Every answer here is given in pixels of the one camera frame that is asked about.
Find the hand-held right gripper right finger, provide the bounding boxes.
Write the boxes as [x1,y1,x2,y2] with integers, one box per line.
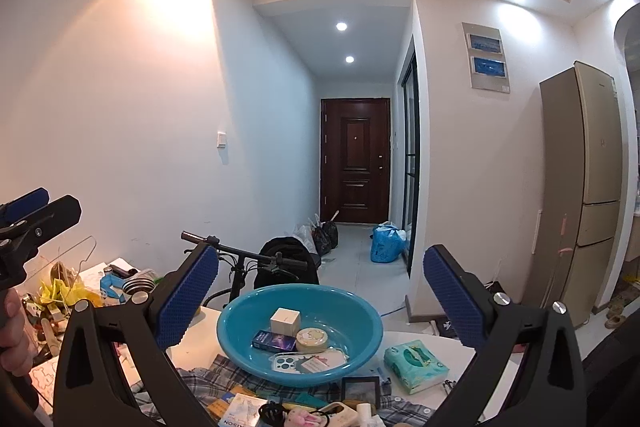
[422,244,586,427]

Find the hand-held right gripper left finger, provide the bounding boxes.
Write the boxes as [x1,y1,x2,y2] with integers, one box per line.
[52,243,221,427]

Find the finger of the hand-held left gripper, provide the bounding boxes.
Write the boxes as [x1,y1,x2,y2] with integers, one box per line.
[0,188,51,229]
[7,195,82,259]

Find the blue plastic basin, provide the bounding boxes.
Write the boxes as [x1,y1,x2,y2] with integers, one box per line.
[217,284,385,389]

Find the purple blue cigarette pack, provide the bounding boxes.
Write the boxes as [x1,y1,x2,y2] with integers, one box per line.
[251,330,296,353]

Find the white cream box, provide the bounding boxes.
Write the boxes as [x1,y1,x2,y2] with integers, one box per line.
[270,307,301,336]

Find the person's left hand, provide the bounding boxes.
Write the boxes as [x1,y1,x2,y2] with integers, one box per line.
[0,293,39,379]

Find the stacked metal lids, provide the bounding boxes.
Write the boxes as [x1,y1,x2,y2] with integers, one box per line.
[122,270,157,296]

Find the yellow plastic bag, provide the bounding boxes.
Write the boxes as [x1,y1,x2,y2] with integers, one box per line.
[39,278,102,309]

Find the black folding bicycle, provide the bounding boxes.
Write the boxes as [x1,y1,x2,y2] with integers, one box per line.
[181,231,312,309]

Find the green tissue pack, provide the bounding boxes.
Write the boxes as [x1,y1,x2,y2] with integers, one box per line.
[384,341,451,396]

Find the blue plastic bag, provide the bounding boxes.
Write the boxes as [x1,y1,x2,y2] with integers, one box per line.
[371,222,408,264]

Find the blue plaid cloth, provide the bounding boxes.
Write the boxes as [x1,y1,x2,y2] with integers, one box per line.
[129,352,453,427]

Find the black backpack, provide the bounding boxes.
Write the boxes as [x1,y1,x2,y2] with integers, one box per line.
[255,237,321,289]

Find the clear phone case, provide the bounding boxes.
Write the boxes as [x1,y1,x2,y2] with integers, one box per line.
[270,349,350,376]

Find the white puzzle sheet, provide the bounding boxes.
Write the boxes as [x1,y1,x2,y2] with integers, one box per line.
[29,353,64,404]

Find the blue white booklet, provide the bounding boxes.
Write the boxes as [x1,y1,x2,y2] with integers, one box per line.
[216,394,269,427]

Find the small black framed box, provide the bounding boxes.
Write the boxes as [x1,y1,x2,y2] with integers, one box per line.
[341,376,382,408]

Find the black framed sliding glass door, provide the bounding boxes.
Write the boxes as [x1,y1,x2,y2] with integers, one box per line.
[400,52,420,276]

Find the black trash bag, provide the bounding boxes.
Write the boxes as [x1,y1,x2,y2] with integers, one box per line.
[311,222,340,256]

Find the small white bottle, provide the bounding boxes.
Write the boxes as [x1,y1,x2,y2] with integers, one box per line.
[356,403,379,427]

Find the pair of shoes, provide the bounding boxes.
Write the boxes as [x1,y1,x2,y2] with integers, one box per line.
[601,291,640,329]

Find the beige refrigerator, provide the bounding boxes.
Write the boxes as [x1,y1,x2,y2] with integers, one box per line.
[522,61,624,329]

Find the dark brown entrance door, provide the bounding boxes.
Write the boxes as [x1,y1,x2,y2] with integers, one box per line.
[320,98,392,226]

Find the pink white plush item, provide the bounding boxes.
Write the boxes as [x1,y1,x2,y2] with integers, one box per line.
[285,401,357,427]

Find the wire clothes hanger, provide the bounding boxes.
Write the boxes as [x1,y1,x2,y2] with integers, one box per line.
[36,235,99,279]

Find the black hair tie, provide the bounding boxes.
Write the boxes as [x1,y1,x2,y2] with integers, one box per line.
[259,401,287,426]

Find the grey wall electrical panel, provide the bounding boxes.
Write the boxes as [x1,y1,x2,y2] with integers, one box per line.
[461,22,512,94]

